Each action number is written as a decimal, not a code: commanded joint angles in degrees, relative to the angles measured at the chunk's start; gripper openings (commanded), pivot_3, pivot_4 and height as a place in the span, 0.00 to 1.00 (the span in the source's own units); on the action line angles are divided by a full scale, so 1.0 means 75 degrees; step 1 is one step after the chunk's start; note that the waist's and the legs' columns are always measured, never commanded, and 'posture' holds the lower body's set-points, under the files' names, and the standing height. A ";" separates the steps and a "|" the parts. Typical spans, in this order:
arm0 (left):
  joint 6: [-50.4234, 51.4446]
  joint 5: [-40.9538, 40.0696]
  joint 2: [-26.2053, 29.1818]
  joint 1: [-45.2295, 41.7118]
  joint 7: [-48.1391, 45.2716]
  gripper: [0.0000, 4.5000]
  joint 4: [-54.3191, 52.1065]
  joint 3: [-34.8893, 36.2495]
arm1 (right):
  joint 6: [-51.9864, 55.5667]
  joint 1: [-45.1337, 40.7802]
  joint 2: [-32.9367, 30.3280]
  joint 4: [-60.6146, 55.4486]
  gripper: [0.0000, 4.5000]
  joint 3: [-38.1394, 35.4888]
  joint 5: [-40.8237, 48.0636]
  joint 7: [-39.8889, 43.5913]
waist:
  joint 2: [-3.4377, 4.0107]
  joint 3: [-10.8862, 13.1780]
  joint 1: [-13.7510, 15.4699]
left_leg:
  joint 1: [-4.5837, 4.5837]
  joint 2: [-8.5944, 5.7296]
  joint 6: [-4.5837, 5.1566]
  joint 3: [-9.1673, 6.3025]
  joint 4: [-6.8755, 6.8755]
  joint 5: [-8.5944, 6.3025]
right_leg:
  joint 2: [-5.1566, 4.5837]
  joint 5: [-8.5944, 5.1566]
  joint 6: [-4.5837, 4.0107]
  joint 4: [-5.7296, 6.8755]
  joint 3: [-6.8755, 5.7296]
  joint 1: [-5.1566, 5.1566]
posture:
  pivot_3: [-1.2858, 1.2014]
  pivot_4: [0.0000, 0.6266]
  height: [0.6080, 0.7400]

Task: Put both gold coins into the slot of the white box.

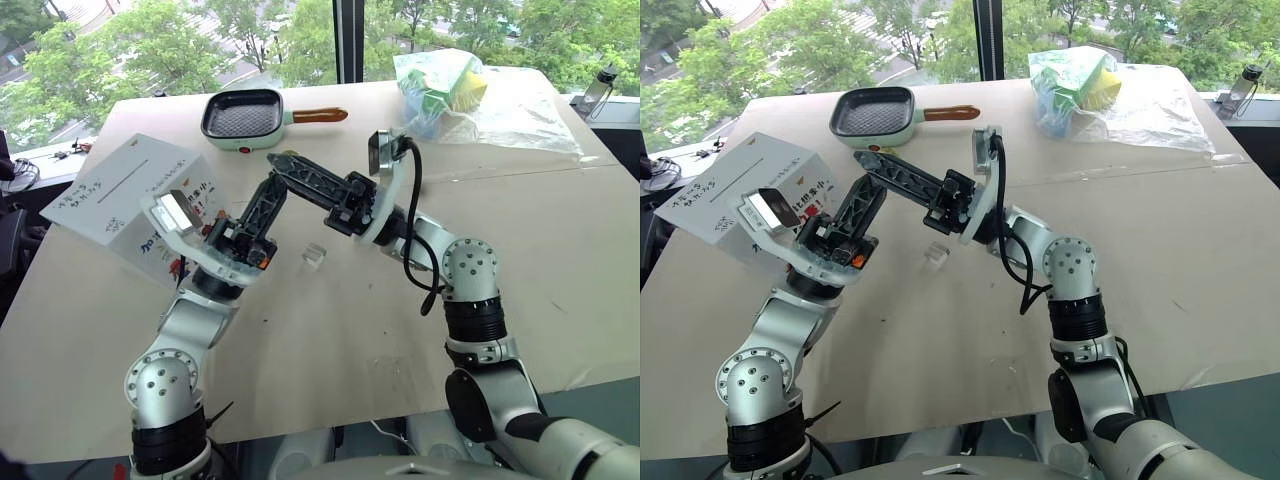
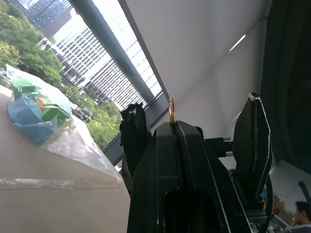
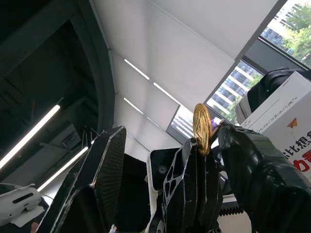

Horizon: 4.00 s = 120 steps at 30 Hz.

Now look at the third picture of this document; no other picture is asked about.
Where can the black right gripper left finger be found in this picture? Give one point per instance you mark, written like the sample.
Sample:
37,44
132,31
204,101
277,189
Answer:
107,170

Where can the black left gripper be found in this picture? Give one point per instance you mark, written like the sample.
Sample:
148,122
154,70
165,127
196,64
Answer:
229,209

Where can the long white tube light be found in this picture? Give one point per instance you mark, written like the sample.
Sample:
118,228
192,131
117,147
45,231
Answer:
29,134
65,166

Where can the gold coin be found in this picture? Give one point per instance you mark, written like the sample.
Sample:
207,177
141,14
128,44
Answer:
201,128

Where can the black backpack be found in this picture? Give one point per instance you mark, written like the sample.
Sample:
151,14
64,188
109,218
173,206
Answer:
272,85

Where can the white VR headset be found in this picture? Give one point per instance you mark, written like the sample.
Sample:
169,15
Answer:
17,201

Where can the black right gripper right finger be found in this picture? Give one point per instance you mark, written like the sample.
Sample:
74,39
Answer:
264,184

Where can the white cardboard box red print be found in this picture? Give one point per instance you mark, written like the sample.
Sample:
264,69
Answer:
286,116

